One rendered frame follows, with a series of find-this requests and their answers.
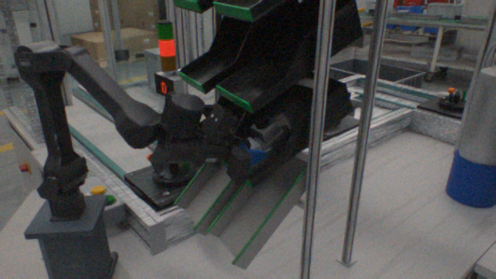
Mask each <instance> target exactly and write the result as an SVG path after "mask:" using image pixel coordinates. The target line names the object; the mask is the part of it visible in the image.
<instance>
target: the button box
mask: <svg viewBox="0 0 496 279"><path fill-rule="evenodd" d="M96 186H104V187H105V190H106V191H105V192H104V193H102V194H100V195H113V196H114V197H115V202H114V203H112V204H107V205H106V206H105V210H104V211H103V219H104V223H105V227H109V226H111V225H114V224H117V223H119V222H121V221H125V220H126V219H127V217H126V211H125V203H124V202H123V201H122V200H121V199H120V198H119V197H118V196H117V195H116V194H115V193H114V192H113V191H112V190H111V189H110V188H109V187H107V186H106V185H105V184H104V183H103V182H102V181H101V180H100V179H99V178H98V177H97V176H94V177H92V178H89V179H86V182H84V185H81V186H80V187H79V188H80V192H81V193H83V195H84V196H90V195H94V194H92V188H93V187H96Z"/></svg>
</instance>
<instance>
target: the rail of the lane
mask: <svg viewBox="0 0 496 279"><path fill-rule="evenodd" d="M71 138H72V146H73V149H74V151H75V152H76V153H77V154H78V155H79V156H84V157H85V158H86V163H87V167H88V169H89V172H88V176H87V178H86V179H89V178H92V177H94V176H97V177H98V178H99V179H100V180H101V181H102V182H103V183H104V184H105V185H106V186H107V187H109V188H110V189H111V190H112V191H113V192H114V193H115V194H116V195H117V196H118V197H119V198H120V199H121V200H122V201H123V202H124V203H125V211H126V217H127V219H126V220H125V221H121V222H122V223H123V224H124V225H125V226H126V227H127V228H128V230H129V231H130V232H131V233H132V234H133V235H134V236H135V237H136V238H137V240H138V241H139V242H140V243H141V244H143V245H144V247H145V248H146V249H147V250H148V251H149V252H150V253H151V254H152V255H153V256H155V255H157V254H159V253H161V252H163V251H165V250H166V249H167V242H166V235H165V223H164V220H163V219H162V217H161V216H160V215H159V214H158V213H157V212H155V211H154V210H153V209H152V208H151V207H150V206H149V205H148V204H146V203H145V202H144V201H143V200H144V196H143V194H142V193H141V192H139V191H138V189H136V188H135V187H132V188H131V189H130V188H128V187H127V186H126V185H125V184H124V183H123V182H122V181H121V180H119V179H118V178H117V176H116V175H115V174H114V173H113V172H111V171H110V170H109V169H108V168H107V167H106V166H105V165H104V164H102V163H101V162H100V161H99V160H98V159H97V158H96V157H95V156H93V155H92V154H91V153H90V152H89V151H88V150H87V149H86V148H84V147H83V146H82V145H81V144H80V143H79V142H78V141H77V140H76V139H75V138H74V137H73V136H72V135H71Z"/></svg>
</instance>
